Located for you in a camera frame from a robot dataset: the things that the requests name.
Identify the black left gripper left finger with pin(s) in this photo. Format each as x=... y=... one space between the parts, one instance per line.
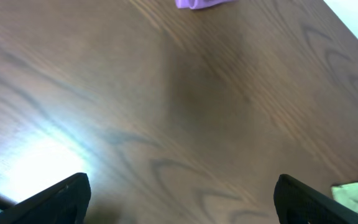
x=63 y=203

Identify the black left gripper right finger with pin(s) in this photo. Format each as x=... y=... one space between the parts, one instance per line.
x=297 y=203

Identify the folded purple cloth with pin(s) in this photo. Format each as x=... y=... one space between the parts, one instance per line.
x=198 y=4

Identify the olive green cloth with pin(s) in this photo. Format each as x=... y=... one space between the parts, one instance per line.
x=346 y=195

